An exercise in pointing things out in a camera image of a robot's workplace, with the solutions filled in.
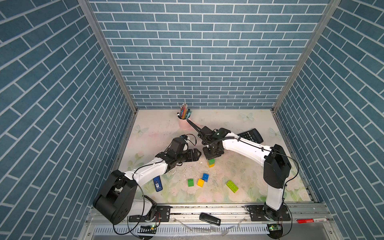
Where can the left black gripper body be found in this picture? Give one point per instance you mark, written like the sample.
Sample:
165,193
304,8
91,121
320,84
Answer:
185,156

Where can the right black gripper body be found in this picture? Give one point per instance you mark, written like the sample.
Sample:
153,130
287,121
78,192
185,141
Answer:
210,154

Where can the small blue lego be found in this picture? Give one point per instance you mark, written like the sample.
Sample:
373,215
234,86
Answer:
205,177

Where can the long lime lego brick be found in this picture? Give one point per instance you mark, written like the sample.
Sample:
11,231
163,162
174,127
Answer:
232,186

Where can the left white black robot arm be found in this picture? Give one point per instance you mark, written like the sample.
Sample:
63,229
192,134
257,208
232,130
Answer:
116,200

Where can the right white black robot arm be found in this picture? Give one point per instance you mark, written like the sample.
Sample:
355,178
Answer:
274,161

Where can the small green lego bottom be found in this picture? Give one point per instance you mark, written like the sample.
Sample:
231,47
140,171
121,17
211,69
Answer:
190,183

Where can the yellow lego bottom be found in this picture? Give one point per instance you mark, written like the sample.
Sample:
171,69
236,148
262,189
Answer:
200,183

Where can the pink pen cup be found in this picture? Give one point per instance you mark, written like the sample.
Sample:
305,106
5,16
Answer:
184,125

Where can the blue black usb device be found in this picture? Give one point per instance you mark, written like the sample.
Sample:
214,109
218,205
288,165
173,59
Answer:
158,184

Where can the black calculator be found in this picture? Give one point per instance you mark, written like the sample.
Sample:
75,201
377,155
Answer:
252,135

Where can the red marker pen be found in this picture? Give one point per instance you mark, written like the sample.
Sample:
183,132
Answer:
314,220

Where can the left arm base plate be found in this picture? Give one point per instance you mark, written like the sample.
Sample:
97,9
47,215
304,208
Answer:
158,213

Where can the black remote on rail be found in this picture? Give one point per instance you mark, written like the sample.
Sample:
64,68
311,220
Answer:
210,219

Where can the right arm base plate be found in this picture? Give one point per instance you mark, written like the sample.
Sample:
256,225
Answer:
255,213

